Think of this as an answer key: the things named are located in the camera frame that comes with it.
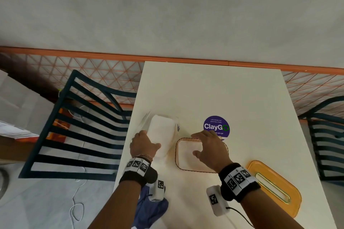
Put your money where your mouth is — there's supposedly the person's right hand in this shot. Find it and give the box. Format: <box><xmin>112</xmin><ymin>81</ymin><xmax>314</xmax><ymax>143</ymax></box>
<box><xmin>191</xmin><ymin>130</ymin><xmax>234</xmax><ymax>174</ymax></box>

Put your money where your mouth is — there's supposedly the person's left hand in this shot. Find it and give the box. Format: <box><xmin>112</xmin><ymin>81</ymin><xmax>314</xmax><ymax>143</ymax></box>
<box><xmin>130</xmin><ymin>130</ymin><xmax>162</xmax><ymax>161</ymax></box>

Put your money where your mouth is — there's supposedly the white tissue stack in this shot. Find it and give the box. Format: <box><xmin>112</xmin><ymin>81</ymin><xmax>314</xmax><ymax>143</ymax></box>
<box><xmin>147</xmin><ymin>114</ymin><xmax>179</xmax><ymax>158</ymax></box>

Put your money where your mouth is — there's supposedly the orange ribbed plastic box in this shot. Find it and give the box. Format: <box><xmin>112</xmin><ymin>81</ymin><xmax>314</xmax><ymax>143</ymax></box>
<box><xmin>175</xmin><ymin>137</ymin><xmax>229</xmax><ymax>174</ymax></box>

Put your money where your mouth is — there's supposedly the orange plastic lid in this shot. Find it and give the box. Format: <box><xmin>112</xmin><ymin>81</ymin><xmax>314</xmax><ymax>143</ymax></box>
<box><xmin>247</xmin><ymin>160</ymin><xmax>302</xmax><ymax>218</ymax></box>

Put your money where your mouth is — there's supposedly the blue cloth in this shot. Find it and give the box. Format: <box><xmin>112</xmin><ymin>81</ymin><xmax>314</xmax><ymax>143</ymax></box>
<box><xmin>133</xmin><ymin>184</ymin><xmax>169</xmax><ymax>229</ymax></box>

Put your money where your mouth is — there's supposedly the person's left forearm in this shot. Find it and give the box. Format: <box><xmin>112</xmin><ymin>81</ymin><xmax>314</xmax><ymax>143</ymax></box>
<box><xmin>89</xmin><ymin>180</ymin><xmax>143</xmax><ymax>229</ymax></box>

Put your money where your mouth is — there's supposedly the person's right forearm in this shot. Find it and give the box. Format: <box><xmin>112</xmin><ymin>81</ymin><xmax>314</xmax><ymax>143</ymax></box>
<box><xmin>239</xmin><ymin>187</ymin><xmax>304</xmax><ymax>229</ymax></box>

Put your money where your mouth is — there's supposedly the brown cardboard box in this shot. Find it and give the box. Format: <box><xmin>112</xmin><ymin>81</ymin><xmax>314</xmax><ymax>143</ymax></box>
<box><xmin>0</xmin><ymin>137</ymin><xmax>35</xmax><ymax>162</ymax></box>

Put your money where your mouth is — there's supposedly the purple round sticker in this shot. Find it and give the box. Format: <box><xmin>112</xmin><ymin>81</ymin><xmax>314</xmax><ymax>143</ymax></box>
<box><xmin>203</xmin><ymin>115</ymin><xmax>230</xmax><ymax>138</ymax></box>

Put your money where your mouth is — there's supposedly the black right wristband with markers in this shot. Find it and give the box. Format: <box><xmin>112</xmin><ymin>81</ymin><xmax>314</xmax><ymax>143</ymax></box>
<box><xmin>218</xmin><ymin>163</ymin><xmax>262</xmax><ymax>202</ymax></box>

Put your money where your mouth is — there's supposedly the dark green slatted chair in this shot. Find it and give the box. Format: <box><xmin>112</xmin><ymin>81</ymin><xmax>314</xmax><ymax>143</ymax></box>
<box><xmin>18</xmin><ymin>69</ymin><xmax>138</xmax><ymax>181</ymax></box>
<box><xmin>297</xmin><ymin>96</ymin><xmax>344</xmax><ymax>182</ymax></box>

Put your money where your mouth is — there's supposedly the orange mesh fence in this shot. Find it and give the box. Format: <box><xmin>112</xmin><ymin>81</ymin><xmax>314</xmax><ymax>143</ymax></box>
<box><xmin>0</xmin><ymin>47</ymin><xmax>344</xmax><ymax>118</ymax></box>

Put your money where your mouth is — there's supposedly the round metal base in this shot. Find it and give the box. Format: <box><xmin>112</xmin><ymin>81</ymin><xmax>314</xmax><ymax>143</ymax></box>
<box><xmin>0</xmin><ymin>167</ymin><xmax>10</xmax><ymax>197</ymax></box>

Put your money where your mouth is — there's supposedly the silver chain bracelet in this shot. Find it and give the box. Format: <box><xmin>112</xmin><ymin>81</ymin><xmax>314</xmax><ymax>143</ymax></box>
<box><xmin>134</xmin><ymin>154</ymin><xmax>153</xmax><ymax>164</ymax></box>

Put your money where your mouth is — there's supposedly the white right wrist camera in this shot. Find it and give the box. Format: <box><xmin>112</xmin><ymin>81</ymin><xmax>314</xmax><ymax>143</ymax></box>
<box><xmin>206</xmin><ymin>185</ymin><xmax>229</xmax><ymax>216</ymax></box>

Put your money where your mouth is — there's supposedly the black right camera cable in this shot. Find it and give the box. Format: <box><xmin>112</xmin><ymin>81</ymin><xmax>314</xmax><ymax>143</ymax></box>
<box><xmin>225</xmin><ymin>206</ymin><xmax>254</xmax><ymax>229</ymax></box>

